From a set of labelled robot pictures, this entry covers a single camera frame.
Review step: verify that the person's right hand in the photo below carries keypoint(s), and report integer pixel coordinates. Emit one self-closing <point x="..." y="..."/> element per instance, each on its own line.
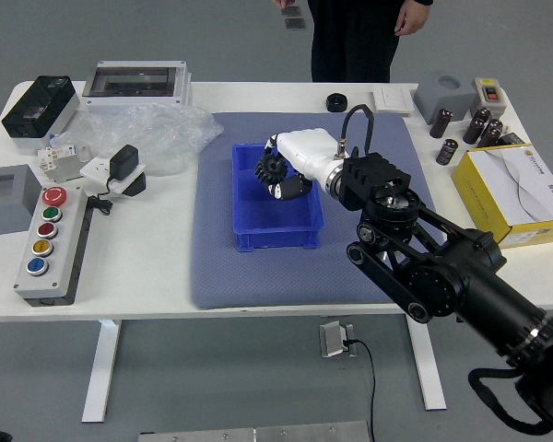
<point x="283" y="3"/>

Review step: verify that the person's left hand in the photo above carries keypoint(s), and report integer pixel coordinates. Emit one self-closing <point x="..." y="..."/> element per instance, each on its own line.
<point x="415" y="18"/>

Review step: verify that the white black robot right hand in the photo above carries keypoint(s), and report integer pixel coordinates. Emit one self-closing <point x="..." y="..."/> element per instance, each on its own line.
<point x="309" y="149"/>

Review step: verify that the big black gear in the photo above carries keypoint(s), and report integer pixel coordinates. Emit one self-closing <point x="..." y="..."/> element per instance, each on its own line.
<point x="269" y="168"/>

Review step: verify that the blue plastic box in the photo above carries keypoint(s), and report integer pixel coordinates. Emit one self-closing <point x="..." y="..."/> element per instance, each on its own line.
<point x="276" y="216"/>

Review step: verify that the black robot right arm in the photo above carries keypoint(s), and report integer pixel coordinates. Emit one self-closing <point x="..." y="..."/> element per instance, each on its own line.
<point x="442" y="276"/>

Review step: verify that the black hex nut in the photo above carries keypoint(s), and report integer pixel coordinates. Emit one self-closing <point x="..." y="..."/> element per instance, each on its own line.
<point x="337" y="102"/>

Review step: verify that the grey distribution box clear window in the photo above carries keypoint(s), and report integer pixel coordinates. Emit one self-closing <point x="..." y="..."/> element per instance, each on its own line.
<point x="133" y="99"/>

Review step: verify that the silver floor socket box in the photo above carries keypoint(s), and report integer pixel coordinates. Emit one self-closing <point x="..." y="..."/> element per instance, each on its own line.
<point x="332" y="340"/>

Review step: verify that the grey five-button control box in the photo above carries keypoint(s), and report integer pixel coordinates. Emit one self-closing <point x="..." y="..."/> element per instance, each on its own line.
<point x="46" y="248"/>

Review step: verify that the yellow white cardboard box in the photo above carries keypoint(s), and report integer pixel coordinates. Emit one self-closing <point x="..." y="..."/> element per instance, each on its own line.
<point x="511" y="189"/>

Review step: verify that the dark floor outlet cover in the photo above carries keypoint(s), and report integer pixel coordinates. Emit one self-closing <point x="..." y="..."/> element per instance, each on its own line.
<point x="291" y="11"/>
<point x="295" y="23"/>

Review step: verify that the person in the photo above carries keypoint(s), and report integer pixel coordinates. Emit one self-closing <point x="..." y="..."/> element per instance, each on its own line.
<point x="350" y="41"/>

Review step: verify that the grey block with round hole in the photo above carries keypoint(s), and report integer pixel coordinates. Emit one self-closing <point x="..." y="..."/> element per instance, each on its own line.
<point x="442" y="99"/>

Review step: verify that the white table leg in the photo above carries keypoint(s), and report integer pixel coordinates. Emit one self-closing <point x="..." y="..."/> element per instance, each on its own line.
<point x="102" y="368"/>
<point x="428" y="373"/>

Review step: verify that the grey-blue textured mat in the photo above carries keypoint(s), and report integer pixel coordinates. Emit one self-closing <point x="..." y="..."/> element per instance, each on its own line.
<point x="267" y="281"/>

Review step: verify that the clear plastic bag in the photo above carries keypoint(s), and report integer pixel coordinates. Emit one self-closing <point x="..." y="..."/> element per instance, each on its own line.
<point x="166" y="133"/>

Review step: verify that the flat black component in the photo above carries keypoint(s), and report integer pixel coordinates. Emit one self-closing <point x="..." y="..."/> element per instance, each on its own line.
<point x="512" y="139"/>

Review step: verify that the black socket base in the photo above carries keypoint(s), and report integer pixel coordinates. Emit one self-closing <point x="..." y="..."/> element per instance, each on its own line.
<point x="137" y="186"/>

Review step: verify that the black power adapter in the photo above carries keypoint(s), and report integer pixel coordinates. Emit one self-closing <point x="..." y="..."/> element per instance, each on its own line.
<point x="123" y="162"/>

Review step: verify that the grey block with square hole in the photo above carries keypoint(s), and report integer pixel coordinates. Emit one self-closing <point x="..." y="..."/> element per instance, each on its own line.
<point x="9" y="212"/>

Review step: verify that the white circuit breaker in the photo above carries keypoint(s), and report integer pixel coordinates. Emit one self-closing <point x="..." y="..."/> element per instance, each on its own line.
<point x="57" y="159"/>

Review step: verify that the grey metal plate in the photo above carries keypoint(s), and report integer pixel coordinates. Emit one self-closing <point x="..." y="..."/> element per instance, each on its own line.
<point x="258" y="433"/>

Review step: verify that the white wall switch panel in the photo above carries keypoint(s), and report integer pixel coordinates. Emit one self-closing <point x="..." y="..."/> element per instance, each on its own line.
<point x="392" y="99"/>

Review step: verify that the grey switch box red button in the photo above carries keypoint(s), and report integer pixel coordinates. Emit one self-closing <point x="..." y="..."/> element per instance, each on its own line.
<point x="488" y="94"/>

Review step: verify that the black-lidded enclosure box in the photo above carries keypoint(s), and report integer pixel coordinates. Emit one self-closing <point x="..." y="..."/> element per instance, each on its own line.
<point x="37" y="108"/>

